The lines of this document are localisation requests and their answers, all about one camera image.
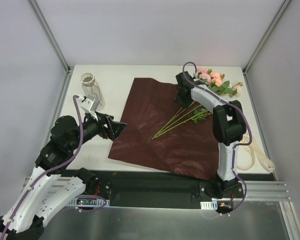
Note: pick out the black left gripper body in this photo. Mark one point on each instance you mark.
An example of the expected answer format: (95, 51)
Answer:
(106, 126)

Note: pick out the right aluminium frame post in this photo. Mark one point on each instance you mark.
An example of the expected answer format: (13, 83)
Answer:
(266, 35)

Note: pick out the left white cable duct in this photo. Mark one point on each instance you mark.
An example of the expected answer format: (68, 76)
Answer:
(89, 202)

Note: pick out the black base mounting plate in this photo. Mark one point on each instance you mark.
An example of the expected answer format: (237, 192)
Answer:
(134, 189)

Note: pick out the white cable duct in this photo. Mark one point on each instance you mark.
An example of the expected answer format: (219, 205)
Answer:
(209, 205)
(89, 202)

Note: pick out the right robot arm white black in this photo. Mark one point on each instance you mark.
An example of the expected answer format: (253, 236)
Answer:
(226, 177)

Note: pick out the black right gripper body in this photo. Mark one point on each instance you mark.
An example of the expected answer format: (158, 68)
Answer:
(181, 99)

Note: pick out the beige ceramic vase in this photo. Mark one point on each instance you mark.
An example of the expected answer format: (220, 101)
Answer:
(91, 88)

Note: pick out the right white cable duct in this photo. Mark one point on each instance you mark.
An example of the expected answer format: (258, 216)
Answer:
(209, 205)

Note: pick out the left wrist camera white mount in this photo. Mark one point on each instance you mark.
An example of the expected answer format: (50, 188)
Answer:
(89, 104)

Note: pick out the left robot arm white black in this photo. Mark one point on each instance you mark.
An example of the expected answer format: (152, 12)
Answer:
(29, 216)

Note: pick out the cream printed ribbon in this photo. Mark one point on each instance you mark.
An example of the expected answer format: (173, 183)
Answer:
(250, 156)

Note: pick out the dark red wrapping paper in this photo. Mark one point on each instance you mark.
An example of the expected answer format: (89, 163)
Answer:
(162, 135)

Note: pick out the pink flower bouquet green leaves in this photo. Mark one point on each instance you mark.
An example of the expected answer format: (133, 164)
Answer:
(209, 88)

